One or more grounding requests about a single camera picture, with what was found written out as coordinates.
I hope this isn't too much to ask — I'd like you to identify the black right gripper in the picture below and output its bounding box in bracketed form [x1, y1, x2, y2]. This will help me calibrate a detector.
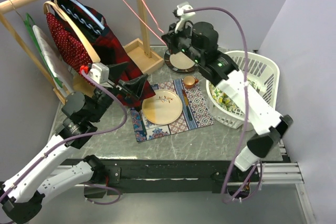
[161, 20, 202, 65]

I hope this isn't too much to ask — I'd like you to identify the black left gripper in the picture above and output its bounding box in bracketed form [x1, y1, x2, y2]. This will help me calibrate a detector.
[88, 62, 148, 122]

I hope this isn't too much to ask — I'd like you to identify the red black plaid garment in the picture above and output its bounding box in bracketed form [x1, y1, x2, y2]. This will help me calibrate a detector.
[54, 0, 155, 109]

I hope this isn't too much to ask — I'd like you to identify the red polka dot garment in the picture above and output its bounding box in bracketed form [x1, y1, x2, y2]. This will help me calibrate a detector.
[46, 13, 92, 76]

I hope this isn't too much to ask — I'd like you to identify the yellow lemon print skirt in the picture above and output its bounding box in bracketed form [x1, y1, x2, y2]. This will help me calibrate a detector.
[207, 77, 263, 114]

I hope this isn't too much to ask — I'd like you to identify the pink wire hanger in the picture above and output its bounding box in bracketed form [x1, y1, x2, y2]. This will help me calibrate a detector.
[113, 0, 167, 45]

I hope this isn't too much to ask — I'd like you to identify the light blue plastic hanger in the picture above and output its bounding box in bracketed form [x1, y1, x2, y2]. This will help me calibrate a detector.
[57, 0, 105, 35]

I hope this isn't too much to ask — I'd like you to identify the wooden hanger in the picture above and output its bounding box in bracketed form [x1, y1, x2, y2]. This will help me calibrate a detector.
[43, 0, 101, 63]

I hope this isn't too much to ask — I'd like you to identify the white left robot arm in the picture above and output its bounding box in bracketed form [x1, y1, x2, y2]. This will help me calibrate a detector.
[1, 62, 148, 223]

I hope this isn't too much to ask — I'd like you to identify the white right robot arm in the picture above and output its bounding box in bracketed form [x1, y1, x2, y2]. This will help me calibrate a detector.
[162, 22, 293, 182]

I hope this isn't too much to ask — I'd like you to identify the green plastic hanger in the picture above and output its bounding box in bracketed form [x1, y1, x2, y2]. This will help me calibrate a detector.
[23, 13, 63, 88]

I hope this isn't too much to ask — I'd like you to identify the dark rimmed cream plate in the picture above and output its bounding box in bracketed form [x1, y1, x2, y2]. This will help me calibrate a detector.
[164, 49, 196, 74]

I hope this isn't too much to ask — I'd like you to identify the wooden clothes rack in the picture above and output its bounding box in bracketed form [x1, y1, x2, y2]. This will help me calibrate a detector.
[0, 0, 164, 105]

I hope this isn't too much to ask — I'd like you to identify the orange cup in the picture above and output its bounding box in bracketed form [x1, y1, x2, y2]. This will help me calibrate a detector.
[183, 76, 199, 89]

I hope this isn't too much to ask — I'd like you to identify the beige floral plate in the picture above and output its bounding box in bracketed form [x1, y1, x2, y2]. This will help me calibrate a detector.
[142, 89, 183, 125]

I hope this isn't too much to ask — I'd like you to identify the white grey cloth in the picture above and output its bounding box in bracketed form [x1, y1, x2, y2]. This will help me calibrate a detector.
[33, 25, 74, 97]

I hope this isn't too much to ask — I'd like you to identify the white plastic laundry basket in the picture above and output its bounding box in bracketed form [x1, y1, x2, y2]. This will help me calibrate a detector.
[206, 52, 280, 129]

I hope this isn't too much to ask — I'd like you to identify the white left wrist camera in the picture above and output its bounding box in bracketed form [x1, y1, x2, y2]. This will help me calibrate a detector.
[80, 62, 109, 84]

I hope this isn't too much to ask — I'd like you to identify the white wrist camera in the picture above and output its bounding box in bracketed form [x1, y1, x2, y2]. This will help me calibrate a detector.
[80, 62, 109, 84]
[173, 2, 196, 34]

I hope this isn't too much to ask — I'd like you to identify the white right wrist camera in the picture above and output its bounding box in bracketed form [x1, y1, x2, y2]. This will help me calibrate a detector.
[173, 2, 196, 34]

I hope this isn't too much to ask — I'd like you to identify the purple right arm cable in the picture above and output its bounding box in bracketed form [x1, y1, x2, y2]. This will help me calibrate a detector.
[188, 6, 260, 205]

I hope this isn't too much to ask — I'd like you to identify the dark handled knife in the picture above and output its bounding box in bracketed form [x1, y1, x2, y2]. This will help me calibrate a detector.
[182, 89, 193, 121]

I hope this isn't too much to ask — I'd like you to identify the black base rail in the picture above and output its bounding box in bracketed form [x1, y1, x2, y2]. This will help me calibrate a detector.
[60, 158, 263, 196]

